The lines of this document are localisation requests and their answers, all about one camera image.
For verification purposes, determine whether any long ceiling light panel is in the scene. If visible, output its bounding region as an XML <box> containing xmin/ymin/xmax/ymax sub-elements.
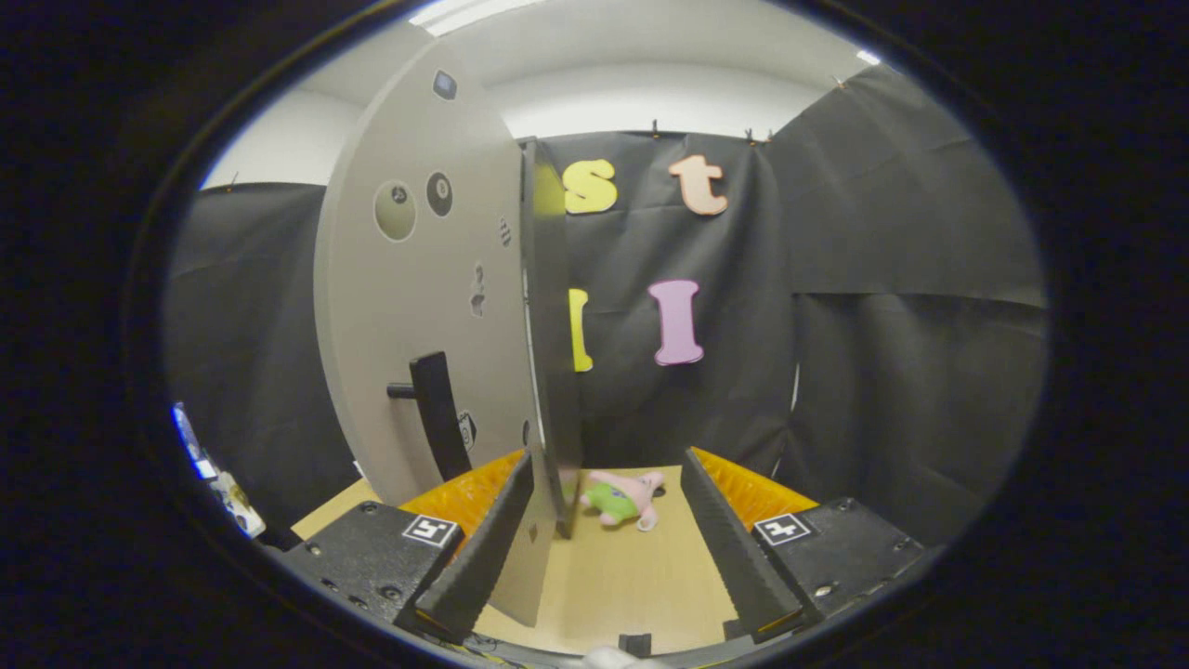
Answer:
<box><xmin>409</xmin><ymin>0</ymin><xmax>549</xmax><ymax>36</ymax></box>

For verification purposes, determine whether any grey shoe cabinet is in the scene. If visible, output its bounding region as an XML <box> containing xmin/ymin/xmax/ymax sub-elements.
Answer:
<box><xmin>518</xmin><ymin>137</ymin><xmax>586</xmax><ymax>542</ymax></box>

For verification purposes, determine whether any pink and green plush toy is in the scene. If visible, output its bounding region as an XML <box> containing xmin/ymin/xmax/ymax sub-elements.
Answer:
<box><xmin>580</xmin><ymin>469</ymin><xmax>667</xmax><ymax>532</ymax></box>

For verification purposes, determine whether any black door handle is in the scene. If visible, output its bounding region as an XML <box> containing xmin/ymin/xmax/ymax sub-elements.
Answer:
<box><xmin>386</xmin><ymin>351</ymin><xmax>475</xmax><ymax>482</ymax></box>

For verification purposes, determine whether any white and blue object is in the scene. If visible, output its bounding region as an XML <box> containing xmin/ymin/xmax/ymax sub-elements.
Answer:
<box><xmin>172</xmin><ymin>401</ymin><xmax>268</xmax><ymax>540</ymax></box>

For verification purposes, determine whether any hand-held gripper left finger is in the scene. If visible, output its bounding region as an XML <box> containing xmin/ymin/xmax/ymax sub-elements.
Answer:
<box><xmin>269</xmin><ymin>449</ymin><xmax>538</xmax><ymax>644</ymax></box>

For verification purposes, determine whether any grey shoe cabinet door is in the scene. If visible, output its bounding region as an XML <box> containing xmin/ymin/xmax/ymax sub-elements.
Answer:
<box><xmin>313</xmin><ymin>37</ymin><xmax>560</xmax><ymax>629</ymax></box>

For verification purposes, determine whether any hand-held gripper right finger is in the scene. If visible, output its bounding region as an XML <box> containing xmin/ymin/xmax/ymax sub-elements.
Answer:
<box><xmin>681</xmin><ymin>446</ymin><xmax>939</xmax><ymax>644</ymax></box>

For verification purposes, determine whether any black backdrop cloth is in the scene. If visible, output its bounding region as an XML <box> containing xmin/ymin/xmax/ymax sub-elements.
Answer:
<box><xmin>165</xmin><ymin>63</ymin><xmax>1051</xmax><ymax>549</ymax></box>

